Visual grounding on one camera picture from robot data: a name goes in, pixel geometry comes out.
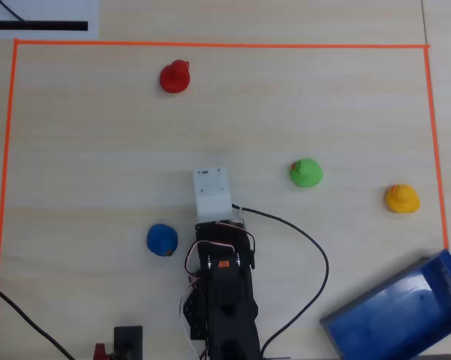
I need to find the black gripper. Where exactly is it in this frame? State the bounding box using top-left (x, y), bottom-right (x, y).
top-left (194, 219), bottom-right (257, 272)

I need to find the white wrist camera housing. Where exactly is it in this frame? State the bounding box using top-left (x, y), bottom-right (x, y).
top-left (192, 166), bottom-right (234, 220)

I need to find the yellow rubber duck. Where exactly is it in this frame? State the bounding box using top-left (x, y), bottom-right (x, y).
top-left (384, 183), bottom-right (421, 215)

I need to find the blue open box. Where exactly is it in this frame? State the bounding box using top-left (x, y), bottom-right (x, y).
top-left (318, 247), bottom-right (451, 360)

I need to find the thin black cable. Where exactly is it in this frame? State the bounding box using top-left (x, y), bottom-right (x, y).
top-left (0, 0), bottom-right (27, 23)

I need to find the green rubber duck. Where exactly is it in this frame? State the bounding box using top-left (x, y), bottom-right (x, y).
top-left (288, 157), bottom-right (324, 189)

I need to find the thick black cable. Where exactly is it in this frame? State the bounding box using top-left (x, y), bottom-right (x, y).
top-left (0, 277), bottom-right (76, 360)

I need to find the blue rubber duck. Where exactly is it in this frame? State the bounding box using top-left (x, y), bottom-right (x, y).
top-left (146, 223), bottom-right (179, 257)

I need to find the orange tape strip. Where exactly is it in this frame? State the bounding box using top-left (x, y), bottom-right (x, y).
top-left (422, 46), bottom-right (451, 356)
top-left (0, 39), bottom-right (20, 360)
top-left (14, 38), bottom-right (431, 50)

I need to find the red rubber duck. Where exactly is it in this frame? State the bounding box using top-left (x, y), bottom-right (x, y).
top-left (159, 58), bottom-right (191, 94)

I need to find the black camera cable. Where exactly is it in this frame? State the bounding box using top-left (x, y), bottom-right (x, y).
top-left (231, 204), bottom-right (330, 357)

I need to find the black table clamp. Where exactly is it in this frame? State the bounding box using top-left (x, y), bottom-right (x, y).
top-left (113, 325), bottom-right (144, 360)

